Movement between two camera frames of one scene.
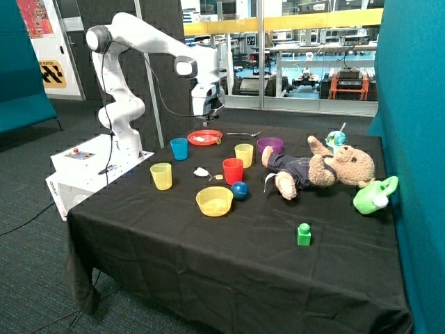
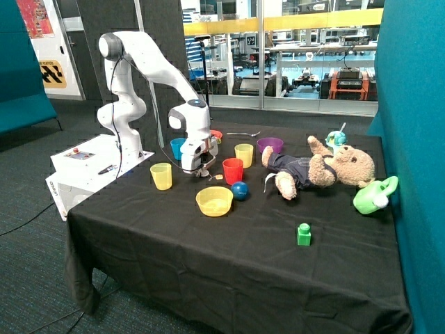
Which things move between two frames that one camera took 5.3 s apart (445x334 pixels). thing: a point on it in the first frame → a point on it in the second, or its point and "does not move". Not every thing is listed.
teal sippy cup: x=336 y=138 does not move
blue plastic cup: x=180 y=148 does not move
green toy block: x=304 y=234 does not move
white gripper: x=206 y=99 → x=198 y=154
